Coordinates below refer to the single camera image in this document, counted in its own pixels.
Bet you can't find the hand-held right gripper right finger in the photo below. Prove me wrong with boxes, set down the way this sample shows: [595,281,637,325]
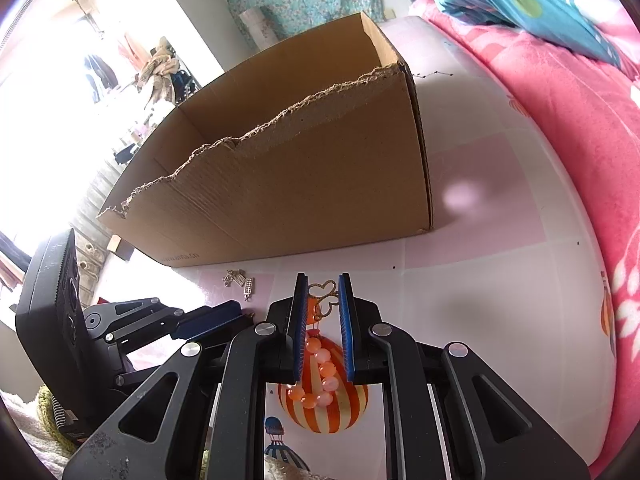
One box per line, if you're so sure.
[337,272,586,480]

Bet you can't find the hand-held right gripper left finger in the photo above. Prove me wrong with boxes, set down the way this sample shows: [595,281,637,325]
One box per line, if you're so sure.
[62,272,311,480]

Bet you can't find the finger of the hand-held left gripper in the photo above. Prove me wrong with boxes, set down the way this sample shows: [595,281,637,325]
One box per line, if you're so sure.
[82,297,256,346]
[120,327,236,386]

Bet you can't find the pink orange bead bracelet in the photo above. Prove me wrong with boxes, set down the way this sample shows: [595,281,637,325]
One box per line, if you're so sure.
[286,336,341,410]

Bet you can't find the gold outline flower charm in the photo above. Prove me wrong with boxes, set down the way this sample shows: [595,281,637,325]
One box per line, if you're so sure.
[307,280,342,318]

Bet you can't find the brown cardboard box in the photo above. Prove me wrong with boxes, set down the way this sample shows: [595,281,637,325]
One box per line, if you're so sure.
[96,11,433,267]

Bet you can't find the green fluffy cloth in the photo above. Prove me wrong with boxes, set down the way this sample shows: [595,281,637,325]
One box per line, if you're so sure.
[35,385,76,456]

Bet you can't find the small brown box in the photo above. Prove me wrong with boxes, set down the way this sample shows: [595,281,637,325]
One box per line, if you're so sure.
[106,234,133,261]

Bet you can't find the white fluffy blanket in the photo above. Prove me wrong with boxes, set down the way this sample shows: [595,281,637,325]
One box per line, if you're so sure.
[0,390,66,471]

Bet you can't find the wheelchair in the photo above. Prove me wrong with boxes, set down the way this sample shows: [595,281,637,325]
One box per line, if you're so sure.
[170,67,201,98]

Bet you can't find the hanging clothes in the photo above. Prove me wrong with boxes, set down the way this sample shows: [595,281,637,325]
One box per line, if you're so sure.
[82,32,141,106]

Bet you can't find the pile of clothes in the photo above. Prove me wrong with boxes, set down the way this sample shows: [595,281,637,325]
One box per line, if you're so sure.
[135,35,181,106]

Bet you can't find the pink floral blanket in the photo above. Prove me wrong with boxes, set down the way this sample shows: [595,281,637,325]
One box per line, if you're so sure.
[410,0,640,480]

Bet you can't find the blue patterned quilt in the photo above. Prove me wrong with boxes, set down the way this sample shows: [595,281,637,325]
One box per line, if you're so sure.
[427,0,623,68]

